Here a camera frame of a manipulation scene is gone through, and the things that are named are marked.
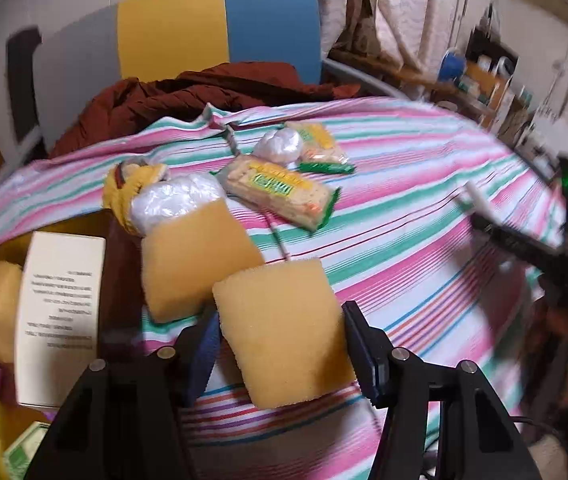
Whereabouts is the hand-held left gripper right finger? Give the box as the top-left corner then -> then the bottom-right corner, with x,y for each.
341,301 -> 539,480

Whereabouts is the yellow green cracker packet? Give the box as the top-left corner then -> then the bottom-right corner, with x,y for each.
211,155 -> 341,233
284,121 -> 356,175

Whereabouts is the grey yellow blue chair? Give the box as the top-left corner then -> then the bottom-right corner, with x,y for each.
6,0 -> 405,161

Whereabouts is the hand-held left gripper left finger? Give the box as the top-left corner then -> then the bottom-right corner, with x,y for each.
24,307 -> 223,480

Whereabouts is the black desk shelf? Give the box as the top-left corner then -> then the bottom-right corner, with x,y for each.
466,5 -> 519,91

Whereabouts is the blue cup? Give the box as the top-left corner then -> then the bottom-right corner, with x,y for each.
438,47 -> 464,81

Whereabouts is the black rolled mat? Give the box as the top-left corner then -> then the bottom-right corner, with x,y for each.
6,27 -> 45,146

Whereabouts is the round clear plastic bag ball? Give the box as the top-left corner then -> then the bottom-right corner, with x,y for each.
254,129 -> 302,165

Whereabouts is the clear plastic bag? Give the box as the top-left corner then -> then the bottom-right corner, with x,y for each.
130,174 -> 225,233

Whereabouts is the yellow plush toy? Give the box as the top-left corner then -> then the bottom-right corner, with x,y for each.
102,157 -> 169,235

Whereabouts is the patterned curtain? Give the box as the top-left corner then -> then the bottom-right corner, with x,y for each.
154,0 -> 469,86

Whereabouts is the brown jacket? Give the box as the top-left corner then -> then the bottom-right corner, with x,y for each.
51,61 -> 362,158

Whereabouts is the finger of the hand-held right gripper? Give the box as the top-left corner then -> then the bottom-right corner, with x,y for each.
471,215 -> 567,273

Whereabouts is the cream cardboard box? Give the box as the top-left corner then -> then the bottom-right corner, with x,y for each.
14,231 -> 107,409

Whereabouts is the striped tablecloth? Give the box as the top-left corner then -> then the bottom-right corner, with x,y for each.
0,96 -> 568,480

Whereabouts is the green medicine box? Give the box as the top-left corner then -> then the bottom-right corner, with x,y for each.
3,422 -> 52,480

